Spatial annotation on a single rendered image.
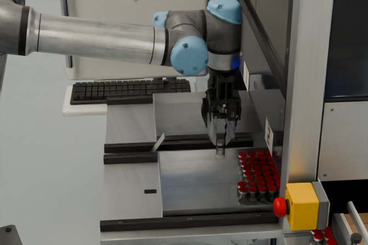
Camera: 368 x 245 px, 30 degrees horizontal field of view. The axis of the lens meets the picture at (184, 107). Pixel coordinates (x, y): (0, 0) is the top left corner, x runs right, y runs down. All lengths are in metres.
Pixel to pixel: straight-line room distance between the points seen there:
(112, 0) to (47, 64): 2.36
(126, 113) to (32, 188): 1.38
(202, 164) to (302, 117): 0.45
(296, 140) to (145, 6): 1.05
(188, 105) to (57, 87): 2.32
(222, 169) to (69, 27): 0.63
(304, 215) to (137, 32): 0.49
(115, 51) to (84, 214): 1.86
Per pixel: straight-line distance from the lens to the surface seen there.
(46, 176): 3.42
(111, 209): 1.62
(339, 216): 1.53
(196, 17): 1.48
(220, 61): 1.51
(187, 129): 1.94
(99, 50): 1.33
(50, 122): 3.91
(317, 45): 1.34
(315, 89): 1.38
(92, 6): 2.34
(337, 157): 1.47
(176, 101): 2.08
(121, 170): 1.76
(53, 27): 1.33
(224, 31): 1.49
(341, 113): 1.42
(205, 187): 1.69
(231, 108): 1.55
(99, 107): 2.25
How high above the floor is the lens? 1.82
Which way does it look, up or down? 27 degrees down
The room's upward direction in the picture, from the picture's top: straight up
